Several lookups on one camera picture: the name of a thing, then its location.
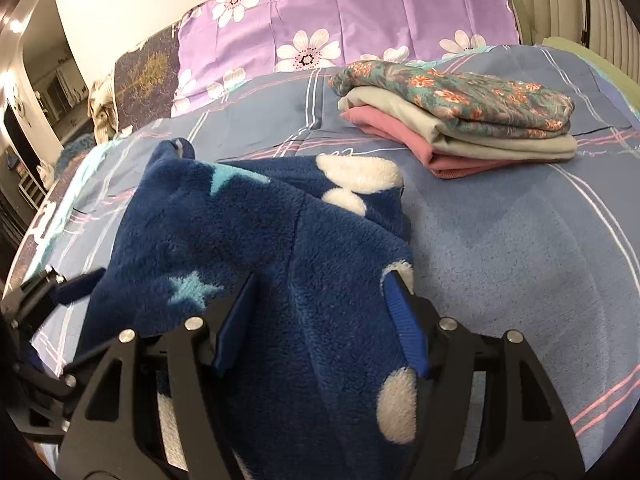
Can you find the blue fleece garment white clouds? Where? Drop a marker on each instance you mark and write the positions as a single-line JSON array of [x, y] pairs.
[[310, 260]]

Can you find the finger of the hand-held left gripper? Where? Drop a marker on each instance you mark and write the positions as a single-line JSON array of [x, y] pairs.
[[75, 285], [50, 395]]

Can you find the dark navy tree-print pillow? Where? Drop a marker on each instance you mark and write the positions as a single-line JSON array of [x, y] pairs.
[[145, 80]]

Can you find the blue striped quilt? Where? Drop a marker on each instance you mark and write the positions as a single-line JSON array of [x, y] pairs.
[[500, 240]]

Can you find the folded grey garment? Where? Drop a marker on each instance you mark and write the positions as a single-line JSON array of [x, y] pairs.
[[500, 146]]

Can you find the teal bed sheet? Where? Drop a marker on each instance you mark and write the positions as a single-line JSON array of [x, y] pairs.
[[75, 185]]

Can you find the folded pink garment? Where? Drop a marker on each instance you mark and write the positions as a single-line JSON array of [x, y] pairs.
[[400, 132]]

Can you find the light green cushion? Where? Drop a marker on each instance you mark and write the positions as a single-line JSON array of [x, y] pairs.
[[600, 67]]

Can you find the beige striped cloth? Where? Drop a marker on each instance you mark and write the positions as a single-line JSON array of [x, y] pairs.
[[102, 107]]

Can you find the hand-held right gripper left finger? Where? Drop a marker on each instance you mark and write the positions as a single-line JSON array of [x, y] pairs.
[[232, 330]]

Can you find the folded teal floral garment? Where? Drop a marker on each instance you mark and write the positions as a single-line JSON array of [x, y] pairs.
[[450, 95]]

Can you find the dark teal textured blanket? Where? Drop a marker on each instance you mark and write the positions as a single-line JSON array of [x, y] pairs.
[[75, 152]]

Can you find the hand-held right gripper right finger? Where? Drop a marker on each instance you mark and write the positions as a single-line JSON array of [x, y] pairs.
[[405, 325]]

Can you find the purple floral pillow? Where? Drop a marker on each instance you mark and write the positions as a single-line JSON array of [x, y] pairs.
[[350, 15]]

